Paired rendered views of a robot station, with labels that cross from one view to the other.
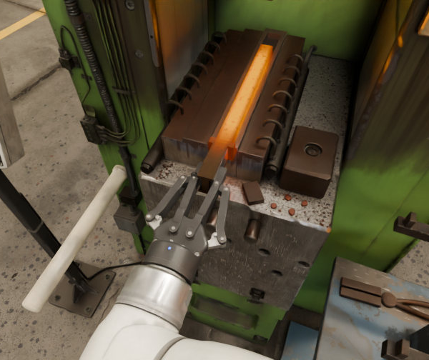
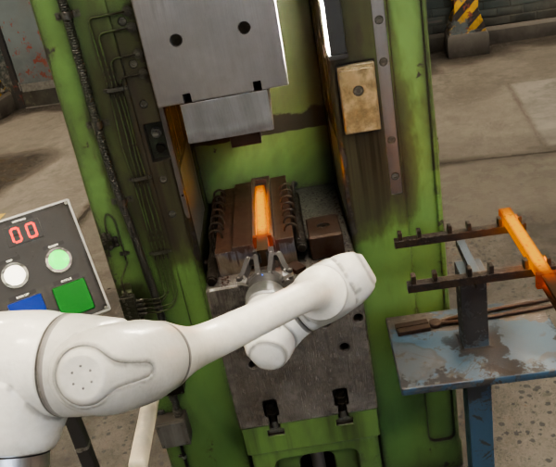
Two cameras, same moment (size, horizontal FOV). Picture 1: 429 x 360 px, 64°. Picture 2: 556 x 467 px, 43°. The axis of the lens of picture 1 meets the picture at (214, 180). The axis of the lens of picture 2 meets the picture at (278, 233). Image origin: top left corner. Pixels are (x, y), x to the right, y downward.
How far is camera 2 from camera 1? 1.20 m
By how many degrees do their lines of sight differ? 29
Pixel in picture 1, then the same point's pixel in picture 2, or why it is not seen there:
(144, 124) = (180, 281)
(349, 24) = (313, 157)
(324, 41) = (300, 175)
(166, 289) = (271, 285)
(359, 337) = (423, 350)
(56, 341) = not seen: outside the picture
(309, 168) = (325, 233)
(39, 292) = (141, 448)
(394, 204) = (407, 260)
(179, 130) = (225, 247)
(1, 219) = not seen: outside the picture
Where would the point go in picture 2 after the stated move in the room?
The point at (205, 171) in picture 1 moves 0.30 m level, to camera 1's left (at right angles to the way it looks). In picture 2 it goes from (260, 247) to (136, 288)
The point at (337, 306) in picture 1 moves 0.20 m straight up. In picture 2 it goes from (399, 342) to (392, 273)
